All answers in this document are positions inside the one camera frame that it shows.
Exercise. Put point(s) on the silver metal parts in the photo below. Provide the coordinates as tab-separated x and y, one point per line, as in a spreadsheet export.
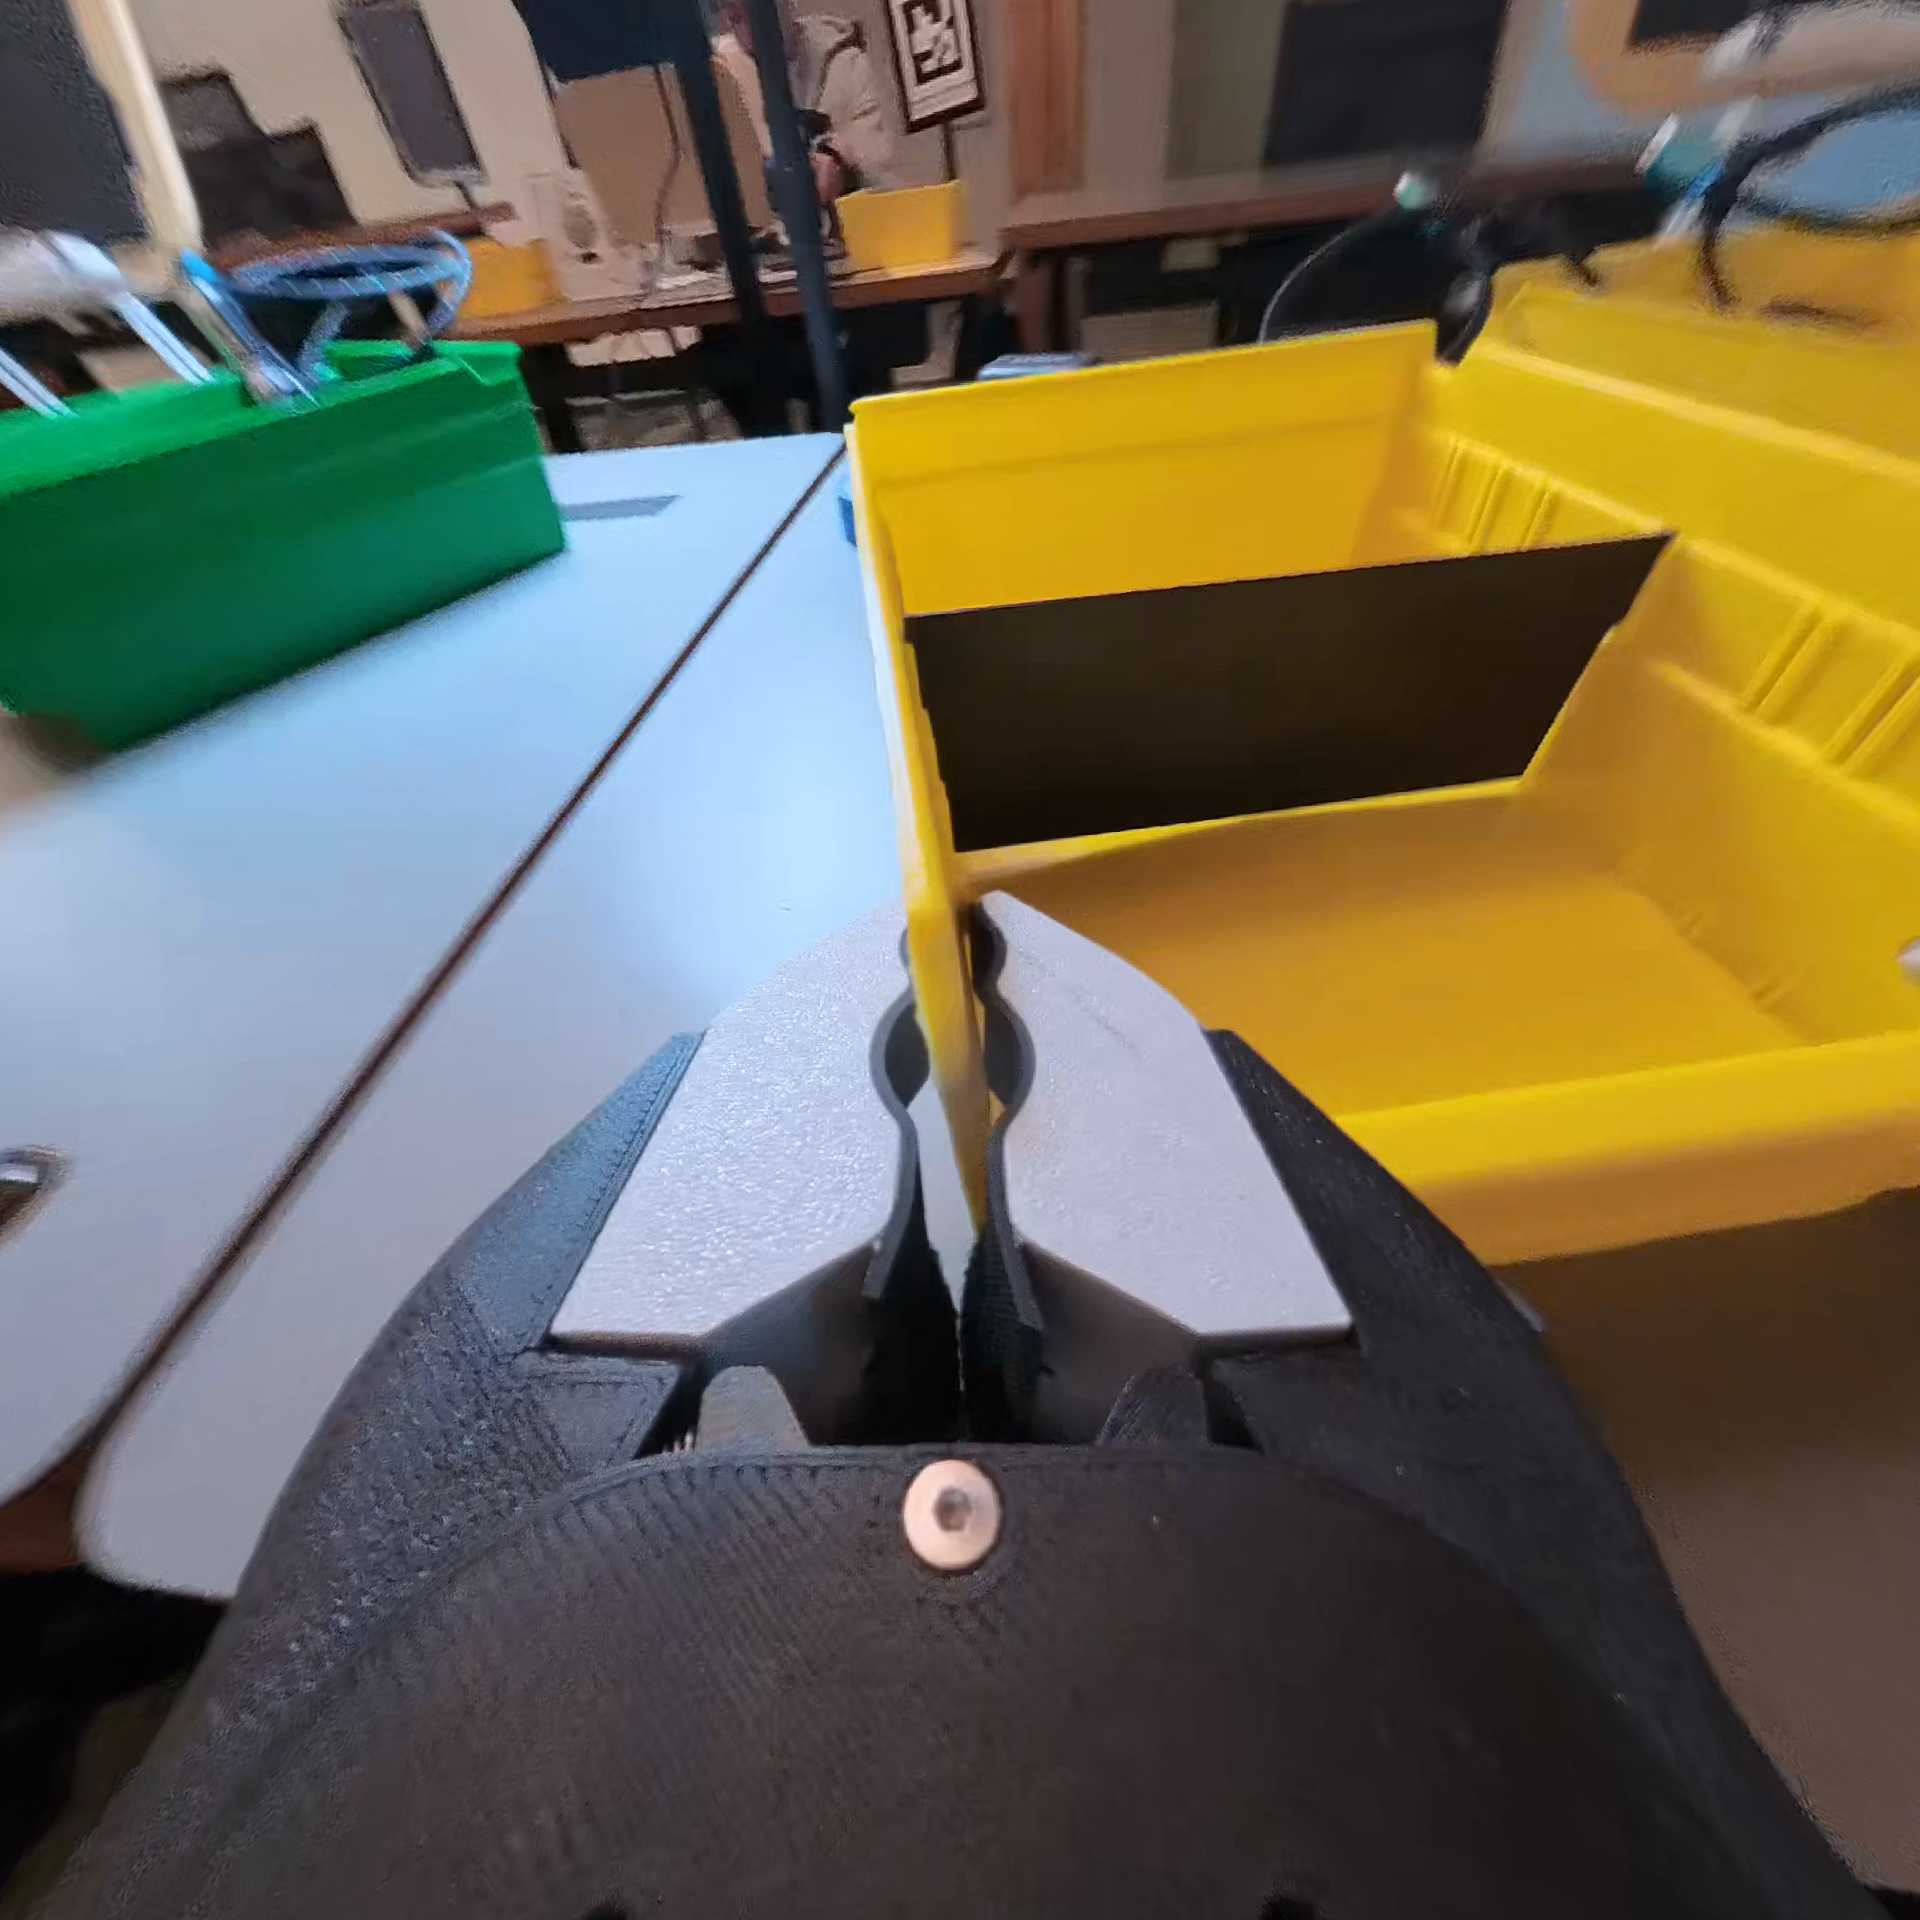
134	300

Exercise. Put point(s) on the black tablet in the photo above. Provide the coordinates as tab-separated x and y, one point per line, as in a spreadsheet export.
413	91

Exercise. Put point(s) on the black board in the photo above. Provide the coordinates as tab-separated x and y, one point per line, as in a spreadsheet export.
1380	74

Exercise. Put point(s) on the small yellow plastic bin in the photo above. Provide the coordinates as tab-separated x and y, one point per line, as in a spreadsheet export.
901	225

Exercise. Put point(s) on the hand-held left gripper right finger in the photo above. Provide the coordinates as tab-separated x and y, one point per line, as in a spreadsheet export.
1171	1185

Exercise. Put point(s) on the wooden office desk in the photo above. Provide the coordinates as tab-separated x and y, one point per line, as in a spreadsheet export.
631	309
1201	211

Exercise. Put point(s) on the black bin divider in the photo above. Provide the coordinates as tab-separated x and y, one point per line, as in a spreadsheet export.
1244	691

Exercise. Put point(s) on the green plastic bin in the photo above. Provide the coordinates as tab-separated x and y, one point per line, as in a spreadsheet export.
271	541

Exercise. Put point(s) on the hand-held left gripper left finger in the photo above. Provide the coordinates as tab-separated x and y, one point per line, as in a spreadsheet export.
735	1185

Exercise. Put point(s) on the printed marker sign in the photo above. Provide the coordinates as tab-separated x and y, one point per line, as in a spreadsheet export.
939	52

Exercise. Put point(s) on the black light stand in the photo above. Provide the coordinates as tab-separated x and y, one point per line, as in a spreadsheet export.
802	225

